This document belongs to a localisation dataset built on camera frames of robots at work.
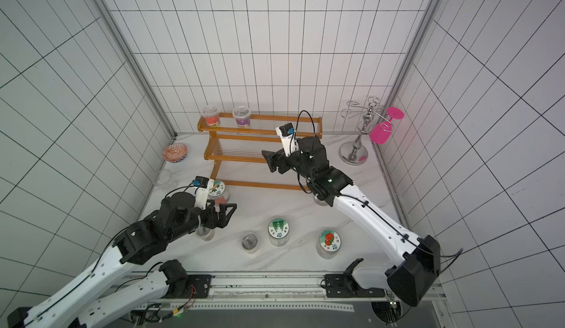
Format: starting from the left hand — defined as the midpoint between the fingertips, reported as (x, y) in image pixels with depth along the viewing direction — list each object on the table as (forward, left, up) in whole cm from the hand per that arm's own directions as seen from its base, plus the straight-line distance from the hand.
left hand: (222, 209), depth 70 cm
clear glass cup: (+26, +38, -21) cm, 51 cm away
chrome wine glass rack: (+40, -56, -19) cm, 71 cm away
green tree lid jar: (-3, -19, -12) cm, 22 cm away
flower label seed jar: (+13, -36, -19) cm, 42 cm away
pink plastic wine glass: (+38, -64, -2) cm, 74 cm away
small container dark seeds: (-3, +9, -14) cm, 17 cm away
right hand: (+15, -14, +13) cm, 25 cm away
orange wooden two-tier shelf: (+35, 0, -2) cm, 35 cm away
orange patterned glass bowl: (+39, +36, -19) cm, 57 cm away
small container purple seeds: (+31, -4, +14) cm, 35 cm away
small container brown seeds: (-6, -8, -15) cm, 18 cm away
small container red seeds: (+31, +7, +14) cm, 34 cm away
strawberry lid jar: (-7, -36, -12) cm, 38 cm away
